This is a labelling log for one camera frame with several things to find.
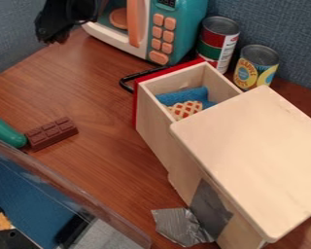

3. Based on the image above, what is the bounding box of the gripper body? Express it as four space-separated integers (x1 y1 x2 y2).
33 7 78 46

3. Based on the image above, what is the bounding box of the drawer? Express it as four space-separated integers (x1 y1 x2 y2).
118 57 244 173

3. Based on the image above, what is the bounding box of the brown toy chocolate bar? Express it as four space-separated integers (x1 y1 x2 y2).
22 116 81 152

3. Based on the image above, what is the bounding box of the green toy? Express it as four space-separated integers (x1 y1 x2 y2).
0 114 30 150

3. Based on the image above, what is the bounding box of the toy microwave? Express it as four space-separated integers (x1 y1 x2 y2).
80 0 211 66

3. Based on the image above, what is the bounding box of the blue cloth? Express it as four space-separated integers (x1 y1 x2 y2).
154 85 220 111

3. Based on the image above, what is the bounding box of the toy pie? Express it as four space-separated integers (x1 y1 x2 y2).
165 99 205 122

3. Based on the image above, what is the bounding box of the red and white can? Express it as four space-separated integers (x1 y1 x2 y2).
195 16 242 75

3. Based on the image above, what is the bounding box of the yellow and blue can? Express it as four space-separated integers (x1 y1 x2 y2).
231 44 282 92

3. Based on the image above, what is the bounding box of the cabinet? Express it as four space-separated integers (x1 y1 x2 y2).
167 85 311 249

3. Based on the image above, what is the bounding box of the grey tape piece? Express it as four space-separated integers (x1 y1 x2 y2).
150 179 235 248

